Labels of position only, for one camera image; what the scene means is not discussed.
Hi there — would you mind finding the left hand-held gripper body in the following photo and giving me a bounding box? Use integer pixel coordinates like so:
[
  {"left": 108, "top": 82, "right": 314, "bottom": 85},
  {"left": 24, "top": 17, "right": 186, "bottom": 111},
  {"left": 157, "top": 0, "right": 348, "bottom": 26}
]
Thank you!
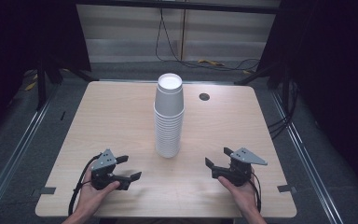
[{"left": 89, "top": 148, "right": 121, "bottom": 191}]

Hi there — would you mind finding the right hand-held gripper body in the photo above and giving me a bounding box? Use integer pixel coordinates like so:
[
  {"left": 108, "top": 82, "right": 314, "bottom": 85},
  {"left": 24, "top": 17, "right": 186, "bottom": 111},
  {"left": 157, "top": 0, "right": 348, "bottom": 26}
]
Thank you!
[{"left": 227, "top": 147, "right": 269, "bottom": 188}]

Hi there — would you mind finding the stack of white paper cups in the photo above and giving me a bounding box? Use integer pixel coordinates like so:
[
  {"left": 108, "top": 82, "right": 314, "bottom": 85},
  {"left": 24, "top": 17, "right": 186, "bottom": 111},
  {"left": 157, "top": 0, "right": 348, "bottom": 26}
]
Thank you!
[{"left": 153, "top": 72, "right": 186, "bottom": 159}]

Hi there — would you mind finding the person's left hand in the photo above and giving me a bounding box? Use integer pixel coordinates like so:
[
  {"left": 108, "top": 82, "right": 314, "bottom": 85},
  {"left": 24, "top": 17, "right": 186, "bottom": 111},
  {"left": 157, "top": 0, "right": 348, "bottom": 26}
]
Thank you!
[{"left": 74, "top": 168, "right": 121, "bottom": 217}]

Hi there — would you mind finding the person's right hand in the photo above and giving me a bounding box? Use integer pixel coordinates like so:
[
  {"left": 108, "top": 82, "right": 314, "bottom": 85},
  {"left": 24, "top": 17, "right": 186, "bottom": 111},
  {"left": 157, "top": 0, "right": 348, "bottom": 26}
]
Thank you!
[{"left": 217, "top": 168, "right": 261, "bottom": 217}]

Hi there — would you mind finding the grey tape strip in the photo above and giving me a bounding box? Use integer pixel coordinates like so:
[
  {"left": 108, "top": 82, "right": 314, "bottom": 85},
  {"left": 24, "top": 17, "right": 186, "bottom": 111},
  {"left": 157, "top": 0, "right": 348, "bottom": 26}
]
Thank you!
[
  {"left": 277, "top": 184, "right": 297, "bottom": 194},
  {"left": 32, "top": 186, "right": 57, "bottom": 196}
]

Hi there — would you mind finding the black metal stand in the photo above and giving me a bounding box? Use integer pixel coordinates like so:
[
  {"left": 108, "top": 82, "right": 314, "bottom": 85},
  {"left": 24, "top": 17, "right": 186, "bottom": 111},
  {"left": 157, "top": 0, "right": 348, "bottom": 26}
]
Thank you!
[
  {"left": 234, "top": 62, "right": 293, "bottom": 91},
  {"left": 35, "top": 55, "right": 95, "bottom": 110}
]

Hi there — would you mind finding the black curtain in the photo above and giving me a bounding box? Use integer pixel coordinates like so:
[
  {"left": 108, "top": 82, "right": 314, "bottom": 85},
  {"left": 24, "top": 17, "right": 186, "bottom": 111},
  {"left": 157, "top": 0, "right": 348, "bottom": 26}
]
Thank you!
[
  {"left": 257, "top": 0, "right": 358, "bottom": 200},
  {"left": 0, "top": 0, "right": 91, "bottom": 147}
]

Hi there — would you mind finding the left hand-held gripper black cable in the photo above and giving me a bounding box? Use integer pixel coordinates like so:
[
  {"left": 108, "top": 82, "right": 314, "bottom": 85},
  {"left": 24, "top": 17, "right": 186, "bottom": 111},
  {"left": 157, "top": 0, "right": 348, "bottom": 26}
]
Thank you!
[{"left": 67, "top": 152, "right": 103, "bottom": 217}]

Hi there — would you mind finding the hand-held gripper black cable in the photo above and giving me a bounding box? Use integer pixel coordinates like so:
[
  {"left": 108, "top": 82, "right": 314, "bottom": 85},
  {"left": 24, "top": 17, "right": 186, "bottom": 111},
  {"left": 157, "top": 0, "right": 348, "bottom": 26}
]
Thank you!
[
  {"left": 67, "top": 152, "right": 103, "bottom": 217},
  {"left": 249, "top": 172, "right": 263, "bottom": 214}
]

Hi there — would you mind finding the right hand-held gripper black cable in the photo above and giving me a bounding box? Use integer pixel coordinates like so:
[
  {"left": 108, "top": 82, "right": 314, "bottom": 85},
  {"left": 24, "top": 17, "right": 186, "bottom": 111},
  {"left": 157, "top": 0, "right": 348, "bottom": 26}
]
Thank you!
[{"left": 249, "top": 172, "right": 263, "bottom": 214}]

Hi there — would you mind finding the bundle of black cables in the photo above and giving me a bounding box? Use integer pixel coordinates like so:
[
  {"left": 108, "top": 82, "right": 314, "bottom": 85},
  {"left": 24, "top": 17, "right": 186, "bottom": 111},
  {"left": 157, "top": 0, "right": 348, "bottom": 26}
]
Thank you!
[{"left": 267, "top": 80, "right": 300, "bottom": 140}]

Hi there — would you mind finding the metal floor rail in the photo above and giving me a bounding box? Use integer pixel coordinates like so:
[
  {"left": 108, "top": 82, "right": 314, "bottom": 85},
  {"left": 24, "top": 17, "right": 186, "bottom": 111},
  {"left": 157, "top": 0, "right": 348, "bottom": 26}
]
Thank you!
[
  {"left": 269, "top": 90, "right": 344, "bottom": 224},
  {"left": 0, "top": 83, "right": 60, "bottom": 218}
]

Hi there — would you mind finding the long black floor cable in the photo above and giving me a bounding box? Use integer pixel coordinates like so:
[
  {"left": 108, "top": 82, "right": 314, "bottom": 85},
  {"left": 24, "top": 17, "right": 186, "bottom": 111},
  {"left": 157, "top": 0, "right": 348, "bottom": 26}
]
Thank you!
[{"left": 154, "top": 7, "right": 262, "bottom": 73}]

